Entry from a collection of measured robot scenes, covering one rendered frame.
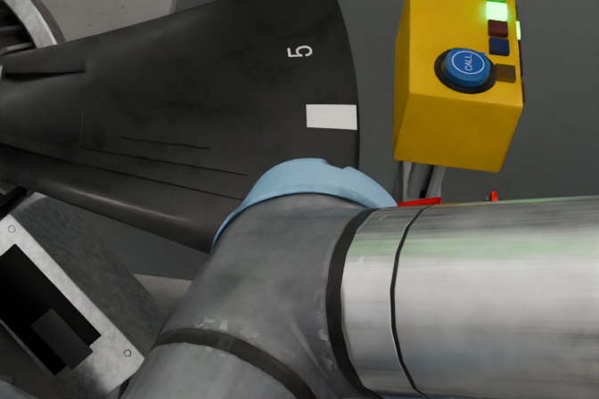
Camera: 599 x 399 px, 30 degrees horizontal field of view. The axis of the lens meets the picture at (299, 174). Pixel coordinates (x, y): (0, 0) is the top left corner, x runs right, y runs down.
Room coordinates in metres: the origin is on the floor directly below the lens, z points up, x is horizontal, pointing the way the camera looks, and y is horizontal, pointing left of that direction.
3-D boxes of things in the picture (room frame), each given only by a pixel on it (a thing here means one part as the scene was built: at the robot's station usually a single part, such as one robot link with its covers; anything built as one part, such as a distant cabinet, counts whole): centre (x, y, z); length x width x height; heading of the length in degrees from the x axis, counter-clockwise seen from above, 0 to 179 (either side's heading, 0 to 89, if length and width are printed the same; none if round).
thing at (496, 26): (0.77, -0.16, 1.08); 0.02 x 0.02 x 0.01; 2
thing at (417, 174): (0.76, -0.13, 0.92); 0.03 x 0.03 x 0.12; 2
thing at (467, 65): (0.72, -0.13, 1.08); 0.04 x 0.04 x 0.02
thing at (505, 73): (0.72, -0.16, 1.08); 0.02 x 0.02 x 0.01; 2
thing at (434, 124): (0.76, -0.13, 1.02); 0.16 x 0.10 x 0.11; 2
